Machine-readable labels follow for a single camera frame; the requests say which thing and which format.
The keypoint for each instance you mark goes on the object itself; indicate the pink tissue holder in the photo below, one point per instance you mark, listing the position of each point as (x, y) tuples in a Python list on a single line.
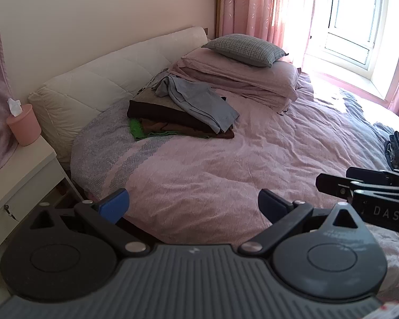
[(25, 126)]

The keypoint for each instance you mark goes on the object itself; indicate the pink pillow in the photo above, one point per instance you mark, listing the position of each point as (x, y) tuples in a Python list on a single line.
[(252, 76), (219, 84)]

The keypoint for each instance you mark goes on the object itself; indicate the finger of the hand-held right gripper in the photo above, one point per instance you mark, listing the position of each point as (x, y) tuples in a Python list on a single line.
[(339, 186), (379, 176)]

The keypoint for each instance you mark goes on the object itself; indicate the drawer keys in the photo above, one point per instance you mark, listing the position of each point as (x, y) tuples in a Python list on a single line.
[(10, 213)]

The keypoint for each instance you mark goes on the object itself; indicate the bed with pink bedspread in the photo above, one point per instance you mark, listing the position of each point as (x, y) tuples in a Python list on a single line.
[(202, 172)]

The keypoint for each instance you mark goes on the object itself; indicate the grey checked pillow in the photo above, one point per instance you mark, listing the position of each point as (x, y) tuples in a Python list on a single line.
[(246, 49)]

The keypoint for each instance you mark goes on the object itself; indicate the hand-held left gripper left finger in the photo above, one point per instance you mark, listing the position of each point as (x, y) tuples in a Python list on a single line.
[(114, 204)]

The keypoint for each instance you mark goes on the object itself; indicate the green cloth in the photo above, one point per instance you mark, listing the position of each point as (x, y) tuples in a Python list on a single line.
[(135, 131)]

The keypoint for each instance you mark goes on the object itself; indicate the white framed window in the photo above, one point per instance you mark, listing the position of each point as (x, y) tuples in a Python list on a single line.
[(352, 23)]

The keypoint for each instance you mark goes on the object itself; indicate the white padded headboard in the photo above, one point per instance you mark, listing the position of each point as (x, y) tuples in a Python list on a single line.
[(96, 83)]

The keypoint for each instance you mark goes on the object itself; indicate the dark brown garment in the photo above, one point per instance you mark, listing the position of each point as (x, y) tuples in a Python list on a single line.
[(159, 113)]

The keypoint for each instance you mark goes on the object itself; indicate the white nightstand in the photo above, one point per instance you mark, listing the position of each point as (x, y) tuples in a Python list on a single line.
[(16, 172)]

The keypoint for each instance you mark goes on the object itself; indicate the grey sweater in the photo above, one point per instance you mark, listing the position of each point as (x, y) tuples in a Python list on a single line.
[(199, 104)]

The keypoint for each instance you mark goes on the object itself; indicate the white tissue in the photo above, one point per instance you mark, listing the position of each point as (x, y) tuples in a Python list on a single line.
[(14, 107)]

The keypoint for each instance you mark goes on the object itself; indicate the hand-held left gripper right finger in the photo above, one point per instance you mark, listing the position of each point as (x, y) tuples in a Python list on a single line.
[(271, 204)]

